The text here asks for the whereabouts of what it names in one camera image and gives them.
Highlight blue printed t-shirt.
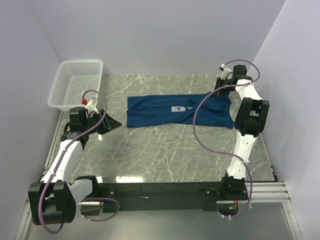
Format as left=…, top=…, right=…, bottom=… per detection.
left=126, top=93, right=234, bottom=129

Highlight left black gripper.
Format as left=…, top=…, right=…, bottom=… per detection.
left=83, top=108, right=122, bottom=135

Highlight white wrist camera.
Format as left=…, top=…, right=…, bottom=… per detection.
left=219, top=63, right=232, bottom=80
left=81, top=97, right=99, bottom=114

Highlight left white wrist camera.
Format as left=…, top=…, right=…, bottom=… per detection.
left=81, top=97, right=99, bottom=114

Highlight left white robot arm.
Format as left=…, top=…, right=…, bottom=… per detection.
left=28, top=106, right=122, bottom=226

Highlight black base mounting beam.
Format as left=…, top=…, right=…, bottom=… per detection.
left=74, top=174, right=250, bottom=217

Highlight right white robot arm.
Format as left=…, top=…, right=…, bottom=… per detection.
left=215, top=64, right=270, bottom=200

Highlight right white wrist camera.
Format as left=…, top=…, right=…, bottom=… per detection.
left=219, top=63, right=232, bottom=80

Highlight aluminium frame rails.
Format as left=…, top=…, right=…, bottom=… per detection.
left=12, top=73, right=305, bottom=240

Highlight white perforated plastic basket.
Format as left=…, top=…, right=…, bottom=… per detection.
left=47, top=59, right=104, bottom=112

